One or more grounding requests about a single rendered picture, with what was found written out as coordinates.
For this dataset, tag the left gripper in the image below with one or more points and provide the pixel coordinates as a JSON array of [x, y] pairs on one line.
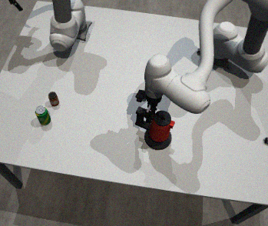
[[151, 104]]

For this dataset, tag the dark grey round disc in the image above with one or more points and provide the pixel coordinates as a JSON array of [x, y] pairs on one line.
[[156, 145]]

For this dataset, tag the small brown jar with dark lid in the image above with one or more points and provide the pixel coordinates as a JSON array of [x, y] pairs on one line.
[[53, 98]]

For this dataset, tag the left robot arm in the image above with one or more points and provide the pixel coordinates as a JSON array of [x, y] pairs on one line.
[[222, 43]]

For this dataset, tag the green drink can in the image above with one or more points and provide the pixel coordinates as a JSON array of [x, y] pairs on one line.
[[42, 115]]

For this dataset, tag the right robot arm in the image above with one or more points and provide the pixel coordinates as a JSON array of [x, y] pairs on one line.
[[66, 29]]

